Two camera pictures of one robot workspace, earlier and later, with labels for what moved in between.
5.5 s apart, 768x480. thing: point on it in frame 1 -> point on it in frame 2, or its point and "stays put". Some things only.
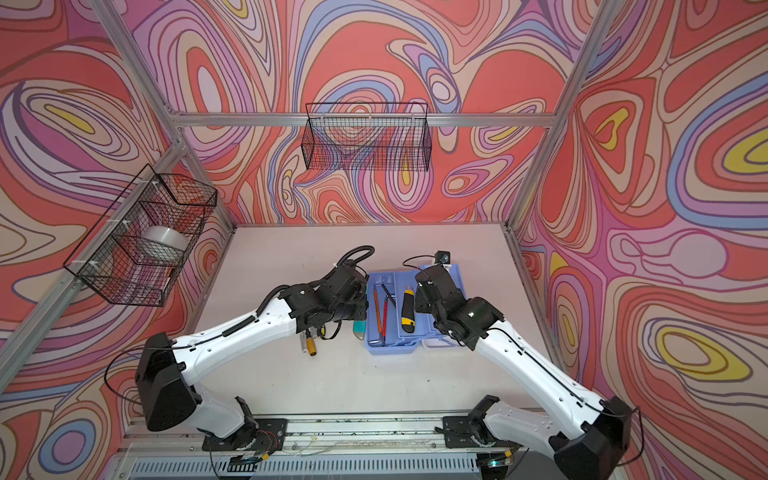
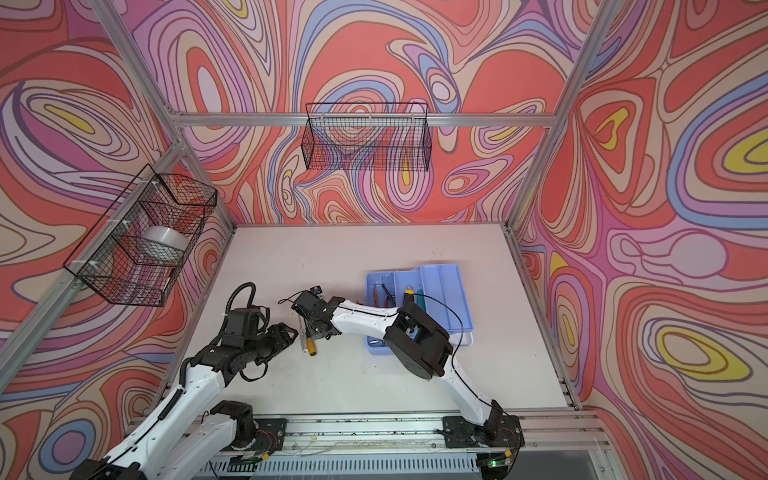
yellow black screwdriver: x=312 y=346 stays put
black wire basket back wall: x=367 y=137 stays put
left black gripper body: x=357 y=311 -> x=271 y=343
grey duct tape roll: x=167 y=235 stays put
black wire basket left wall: x=136 y=252 stays put
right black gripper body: x=422 y=305 -> x=315 y=333
